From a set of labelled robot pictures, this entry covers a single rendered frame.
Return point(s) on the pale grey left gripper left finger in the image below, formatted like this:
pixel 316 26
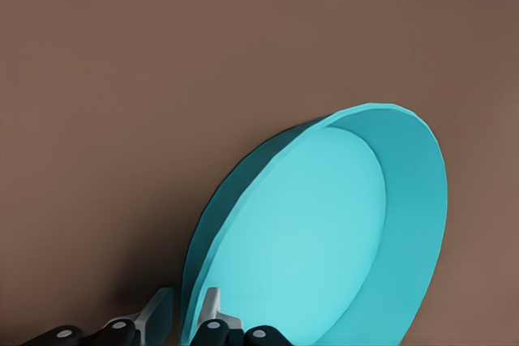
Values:
pixel 152 312

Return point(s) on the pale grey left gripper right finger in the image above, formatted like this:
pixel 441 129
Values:
pixel 215 313

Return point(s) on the blue plate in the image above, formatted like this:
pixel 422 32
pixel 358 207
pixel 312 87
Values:
pixel 308 224

